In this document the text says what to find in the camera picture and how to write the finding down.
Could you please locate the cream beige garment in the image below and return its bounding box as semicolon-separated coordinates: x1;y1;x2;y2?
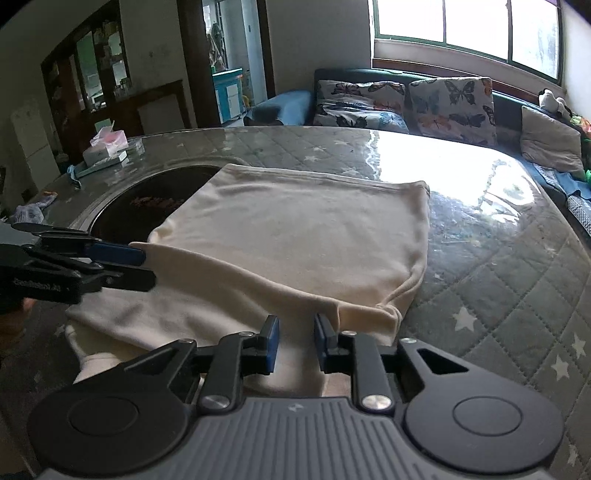
66;164;430;396

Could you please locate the crumpled blue cloth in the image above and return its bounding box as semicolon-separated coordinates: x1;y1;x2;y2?
9;191;58;224

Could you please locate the round black induction cooktop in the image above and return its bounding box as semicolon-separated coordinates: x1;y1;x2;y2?
89;165;221;244

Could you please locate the pink tissue pack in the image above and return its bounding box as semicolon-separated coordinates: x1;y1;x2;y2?
83;124;144;167

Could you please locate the white refrigerator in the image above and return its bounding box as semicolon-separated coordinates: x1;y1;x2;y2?
11;99;60;190

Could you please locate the dark wooden shelf cabinet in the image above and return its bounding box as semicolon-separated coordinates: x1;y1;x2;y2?
41;1;131;158

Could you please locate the light blue cabinet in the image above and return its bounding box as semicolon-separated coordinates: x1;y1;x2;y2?
212;68;245;124

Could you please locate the lying butterfly print pillow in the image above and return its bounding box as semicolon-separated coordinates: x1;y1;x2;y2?
312;80;409;134

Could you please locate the upright butterfly print pillow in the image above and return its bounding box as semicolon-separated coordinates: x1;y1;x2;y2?
408;77;497;147

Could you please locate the grey striped blanket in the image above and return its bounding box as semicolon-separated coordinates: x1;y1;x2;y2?
567;195;591;235

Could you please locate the plain grey cushion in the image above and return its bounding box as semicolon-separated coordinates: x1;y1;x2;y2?
520;106;585;179

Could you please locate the blue sectional sofa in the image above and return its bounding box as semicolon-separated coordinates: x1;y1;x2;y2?
245;68;590;231

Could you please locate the black white plush toy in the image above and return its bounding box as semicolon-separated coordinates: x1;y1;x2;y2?
538;89;572;121

